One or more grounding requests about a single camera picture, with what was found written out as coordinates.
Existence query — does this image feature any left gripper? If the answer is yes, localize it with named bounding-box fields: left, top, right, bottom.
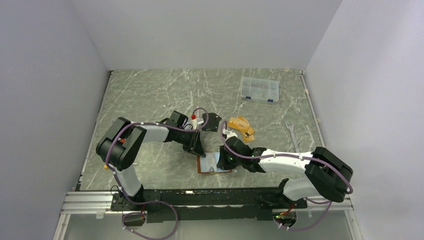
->
left=175, top=128, right=206, bottom=158

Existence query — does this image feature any single silver VIP card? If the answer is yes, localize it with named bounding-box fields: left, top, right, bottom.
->
left=199, top=153, right=217, bottom=173

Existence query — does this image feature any brown leather card holder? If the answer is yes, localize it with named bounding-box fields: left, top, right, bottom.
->
left=196, top=152, right=233, bottom=175

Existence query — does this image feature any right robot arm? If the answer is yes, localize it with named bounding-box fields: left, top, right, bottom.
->
left=217, top=135, right=354, bottom=208

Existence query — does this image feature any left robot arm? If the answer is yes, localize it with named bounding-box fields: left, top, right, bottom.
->
left=95, top=111, right=206, bottom=210

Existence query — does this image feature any orange card stack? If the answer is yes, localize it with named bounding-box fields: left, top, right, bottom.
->
left=228, top=115, right=255, bottom=143

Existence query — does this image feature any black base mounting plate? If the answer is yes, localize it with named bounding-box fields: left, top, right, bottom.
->
left=110, top=187, right=308, bottom=223

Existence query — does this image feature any silver open-end spanner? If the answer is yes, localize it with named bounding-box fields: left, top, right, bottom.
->
left=285, top=122, right=300, bottom=153

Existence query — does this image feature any clear plastic organizer box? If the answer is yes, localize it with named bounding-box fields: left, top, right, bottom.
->
left=240, top=76, right=280, bottom=104

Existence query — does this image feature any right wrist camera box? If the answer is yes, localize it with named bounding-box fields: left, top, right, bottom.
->
left=222, top=129, right=238, bottom=139

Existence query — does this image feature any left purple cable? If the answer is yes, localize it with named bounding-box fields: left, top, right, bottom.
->
left=104, top=107, right=210, bottom=240

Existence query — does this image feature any purple cable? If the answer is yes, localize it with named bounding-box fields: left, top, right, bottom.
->
left=220, top=119, right=354, bottom=232
left=104, top=107, right=210, bottom=240

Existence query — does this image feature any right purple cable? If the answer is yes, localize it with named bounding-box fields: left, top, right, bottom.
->
left=220, top=119, right=354, bottom=232

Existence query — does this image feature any aluminium rail frame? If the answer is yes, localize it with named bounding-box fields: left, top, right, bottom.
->
left=54, top=190, right=363, bottom=240

